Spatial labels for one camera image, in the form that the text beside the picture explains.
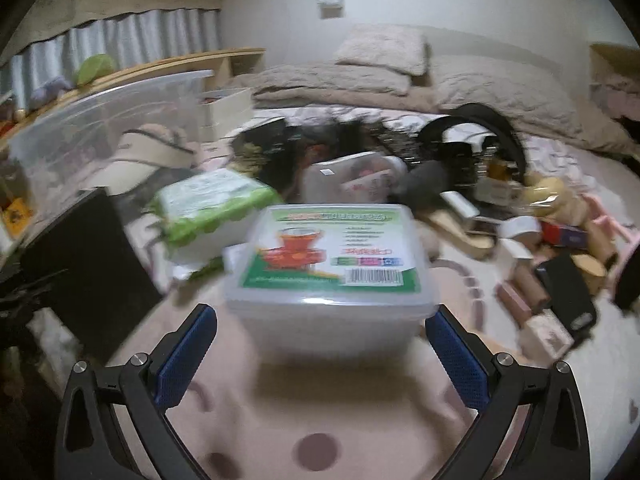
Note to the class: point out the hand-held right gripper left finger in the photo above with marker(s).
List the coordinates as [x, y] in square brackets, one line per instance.
[185, 355]

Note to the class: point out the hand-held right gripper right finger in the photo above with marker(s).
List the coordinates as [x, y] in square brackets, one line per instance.
[457, 360]

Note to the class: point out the green dotted tissue pack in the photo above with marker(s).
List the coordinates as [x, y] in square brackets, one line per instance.
[210, 205]

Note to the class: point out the labelled plastic food container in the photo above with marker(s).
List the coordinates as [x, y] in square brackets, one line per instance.
[325, 260]

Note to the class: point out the grey cloth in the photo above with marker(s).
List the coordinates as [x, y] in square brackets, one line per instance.
[425, 180]

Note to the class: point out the white visor cap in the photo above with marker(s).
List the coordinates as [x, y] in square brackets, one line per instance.
[130, 160]

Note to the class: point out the clear plastic storage bin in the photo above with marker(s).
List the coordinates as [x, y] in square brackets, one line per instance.
[75, 125]

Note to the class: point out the small clear plastic container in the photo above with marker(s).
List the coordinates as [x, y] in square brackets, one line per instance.
[330, 180]

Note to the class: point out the pile of wooden blocks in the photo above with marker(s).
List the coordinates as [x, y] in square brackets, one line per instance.
[525, 285]

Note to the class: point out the bunny print rug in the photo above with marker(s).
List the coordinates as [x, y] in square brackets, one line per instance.
[300, 410]

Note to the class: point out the wooden oval brush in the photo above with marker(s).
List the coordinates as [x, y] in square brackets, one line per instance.
[460, 232]

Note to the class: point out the black phone case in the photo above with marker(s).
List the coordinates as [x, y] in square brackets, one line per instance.
[567, 290]

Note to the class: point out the black flat board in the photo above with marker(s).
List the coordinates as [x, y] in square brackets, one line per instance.
[85, 270]

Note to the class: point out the white tape roll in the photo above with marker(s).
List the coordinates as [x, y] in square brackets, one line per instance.
[520, 229]

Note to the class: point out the red and blue small box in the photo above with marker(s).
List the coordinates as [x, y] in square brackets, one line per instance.
[565, 234]

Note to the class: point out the black visor cap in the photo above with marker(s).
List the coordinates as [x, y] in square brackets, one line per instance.
[500, 120]

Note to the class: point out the dark fur wig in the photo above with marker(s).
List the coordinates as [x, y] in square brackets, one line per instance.
[345, 140]

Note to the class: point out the white box of small things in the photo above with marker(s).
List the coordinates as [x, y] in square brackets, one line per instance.
[225, 110]

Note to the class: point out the large quilted beige pillow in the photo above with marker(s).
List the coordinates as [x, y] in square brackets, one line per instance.
[500, 95]

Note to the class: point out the long wooden shelf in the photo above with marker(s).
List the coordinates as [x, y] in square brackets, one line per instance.
[165, 65]

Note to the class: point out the purple plush toy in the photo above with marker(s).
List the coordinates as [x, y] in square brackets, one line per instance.
[52, 90]

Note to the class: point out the folded beige blanket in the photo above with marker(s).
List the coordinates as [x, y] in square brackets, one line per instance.
[310, 85]

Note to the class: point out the green plush toy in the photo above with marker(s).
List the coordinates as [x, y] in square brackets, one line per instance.
[95, 70]

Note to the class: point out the fluffy beige pillow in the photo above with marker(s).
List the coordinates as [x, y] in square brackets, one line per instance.
[380, 50]

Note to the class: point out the blue-grey curtain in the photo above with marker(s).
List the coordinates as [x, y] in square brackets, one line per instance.
[150, 35]

